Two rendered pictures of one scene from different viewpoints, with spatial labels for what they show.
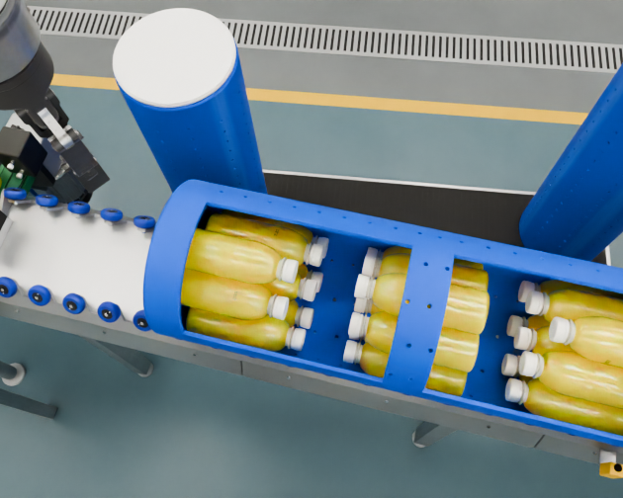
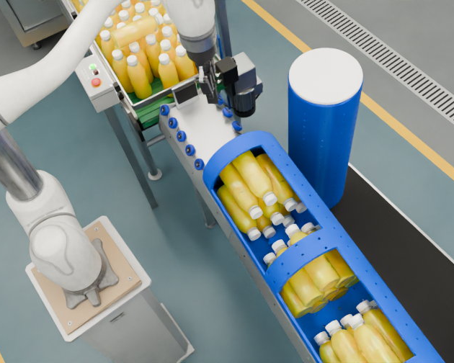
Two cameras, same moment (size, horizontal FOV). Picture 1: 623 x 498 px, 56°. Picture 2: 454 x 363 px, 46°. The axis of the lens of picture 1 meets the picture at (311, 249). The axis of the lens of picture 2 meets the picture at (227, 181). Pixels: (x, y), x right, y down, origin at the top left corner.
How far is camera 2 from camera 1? 0.77 m
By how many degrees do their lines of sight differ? 24
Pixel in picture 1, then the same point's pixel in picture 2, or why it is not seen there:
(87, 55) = (327, 42)
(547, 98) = not seen: outside the picture
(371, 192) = (409, 233)
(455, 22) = not seen: outside the picture
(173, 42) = (330, 69)
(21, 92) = (197, 57)
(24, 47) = (203, 47)
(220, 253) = (248, 168)
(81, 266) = (207, 138)
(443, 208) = (445, 279)
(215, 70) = (336, 95)
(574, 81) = not seen: outside the picture
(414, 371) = (277, 278)
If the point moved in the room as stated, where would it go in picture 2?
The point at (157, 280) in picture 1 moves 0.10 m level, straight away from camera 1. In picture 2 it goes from (216, 158) to (220, 132)
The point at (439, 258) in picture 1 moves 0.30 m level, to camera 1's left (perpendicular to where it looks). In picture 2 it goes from (327, 241) to (248, 181)
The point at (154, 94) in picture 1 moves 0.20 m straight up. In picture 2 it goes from (299, 86) to (300, 49)
